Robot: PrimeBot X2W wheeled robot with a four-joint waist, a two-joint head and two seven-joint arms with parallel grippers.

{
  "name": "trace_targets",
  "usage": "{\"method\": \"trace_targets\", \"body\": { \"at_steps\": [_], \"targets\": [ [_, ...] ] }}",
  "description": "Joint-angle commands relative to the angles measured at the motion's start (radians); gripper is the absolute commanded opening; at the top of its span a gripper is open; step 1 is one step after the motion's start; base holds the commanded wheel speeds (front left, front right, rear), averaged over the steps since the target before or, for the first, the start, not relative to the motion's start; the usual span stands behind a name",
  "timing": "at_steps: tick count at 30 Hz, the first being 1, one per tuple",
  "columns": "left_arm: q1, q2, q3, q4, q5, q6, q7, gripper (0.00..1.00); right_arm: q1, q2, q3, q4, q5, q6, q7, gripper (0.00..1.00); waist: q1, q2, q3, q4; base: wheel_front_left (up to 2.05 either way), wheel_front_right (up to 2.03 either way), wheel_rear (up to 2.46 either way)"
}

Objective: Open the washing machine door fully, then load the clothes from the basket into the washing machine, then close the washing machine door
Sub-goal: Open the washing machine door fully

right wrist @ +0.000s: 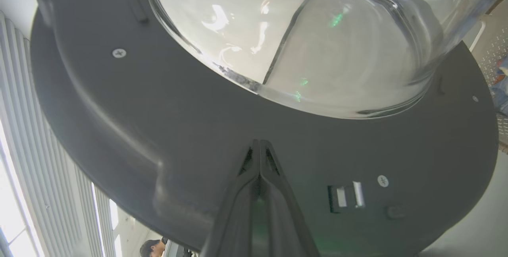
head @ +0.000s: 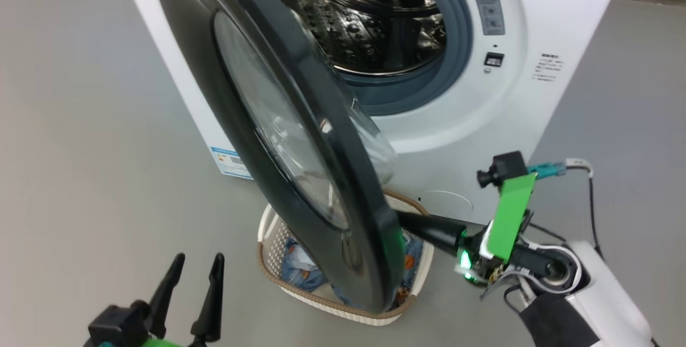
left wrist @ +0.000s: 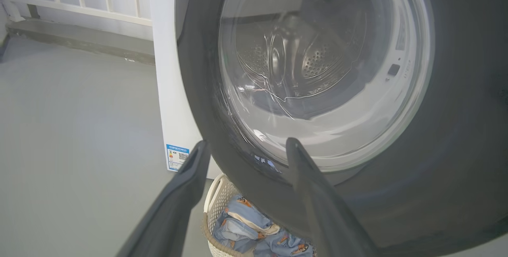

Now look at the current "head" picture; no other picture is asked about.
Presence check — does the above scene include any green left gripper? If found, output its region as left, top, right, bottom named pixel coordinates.
left=99, top=253, right=226, bottom=347

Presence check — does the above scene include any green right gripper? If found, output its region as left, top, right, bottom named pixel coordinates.
left=395, top=173, right=538, bottom=285

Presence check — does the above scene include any blue cartoon print garment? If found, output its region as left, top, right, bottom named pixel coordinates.
left=280, top=237, right=329, bottom=292

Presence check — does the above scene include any black round glass washer door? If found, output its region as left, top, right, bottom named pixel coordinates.
left=150, top=0, right=406, bottom=314

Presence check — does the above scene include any cream laundry basket brown rim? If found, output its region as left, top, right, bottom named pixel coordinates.
left=257, top=189, right=435, bottom=327

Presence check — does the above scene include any white front-loading washing machine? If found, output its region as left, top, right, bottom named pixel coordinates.
left=114, top=0, right=629, bottom=227

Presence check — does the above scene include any grey rubber door gasket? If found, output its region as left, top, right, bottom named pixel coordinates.
left=332, top=0, right=474, bottom=117

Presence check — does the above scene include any round white filter cover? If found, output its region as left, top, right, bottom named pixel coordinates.
left=418, top=190, right=474, bottom=215

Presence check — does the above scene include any blue energy label sticker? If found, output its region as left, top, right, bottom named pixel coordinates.
left=211, top=146, right=253, bottom=180

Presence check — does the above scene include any small printed text label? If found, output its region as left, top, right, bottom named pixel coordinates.
left=532, top=53, right=564, bottom=83

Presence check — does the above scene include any perforated steel washer drum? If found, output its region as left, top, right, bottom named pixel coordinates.
left=257, top=0, right=448, bottom=77

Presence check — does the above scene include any grey warning label sticker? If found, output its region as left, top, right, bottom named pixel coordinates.
left=470, top=0, right=505, bottom=36

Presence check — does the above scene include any teal right camera connector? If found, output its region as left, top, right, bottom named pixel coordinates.
left=527, top=161, right=567, bottom=180

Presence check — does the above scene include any black cable with white plug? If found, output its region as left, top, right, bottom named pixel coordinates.
left=565, top=158, right=603, bottom=259

